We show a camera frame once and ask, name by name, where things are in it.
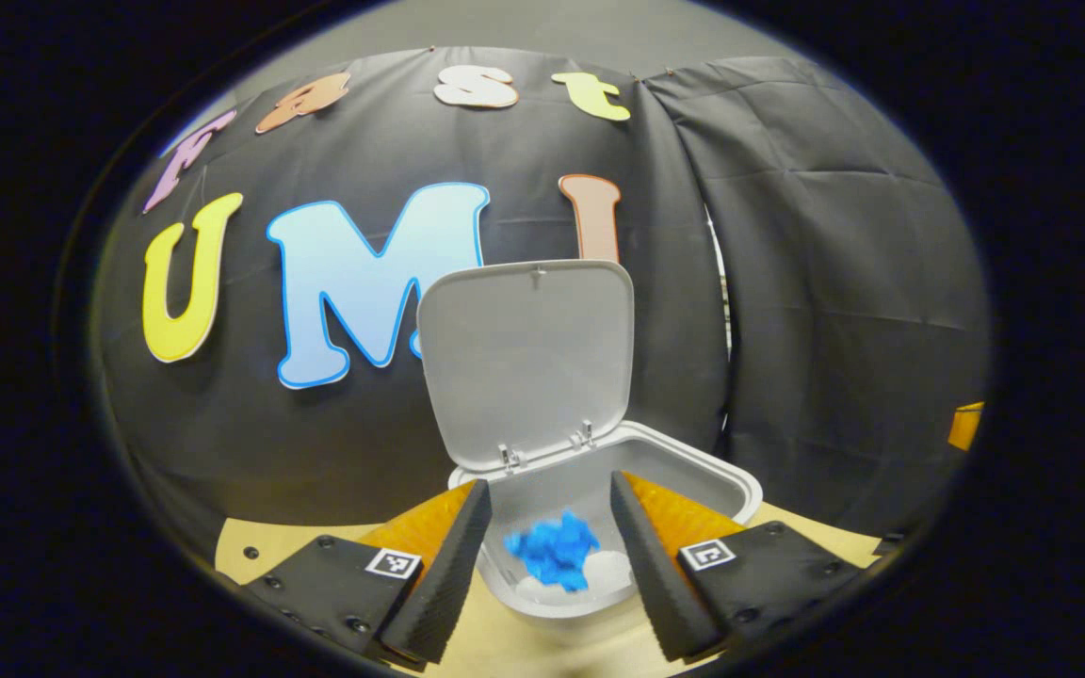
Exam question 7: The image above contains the white paper ball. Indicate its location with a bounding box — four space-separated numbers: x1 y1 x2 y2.
586 550 635 594

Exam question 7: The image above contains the blue paper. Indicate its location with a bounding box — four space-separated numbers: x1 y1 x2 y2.
503 510 603 593

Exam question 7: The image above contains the black backdrop cloth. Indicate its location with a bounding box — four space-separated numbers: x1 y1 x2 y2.
90 47 992 566

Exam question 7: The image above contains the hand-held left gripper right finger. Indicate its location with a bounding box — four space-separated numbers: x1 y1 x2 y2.
610 471 869 663

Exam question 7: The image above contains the grey desktop garbage bin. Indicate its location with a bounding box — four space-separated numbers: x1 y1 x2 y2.
416 260 764 621

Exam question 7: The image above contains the wooden desktop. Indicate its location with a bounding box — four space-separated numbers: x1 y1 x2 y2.
215 504 883 678

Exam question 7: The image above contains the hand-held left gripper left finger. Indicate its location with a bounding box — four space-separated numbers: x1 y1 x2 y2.
239 478 494 671

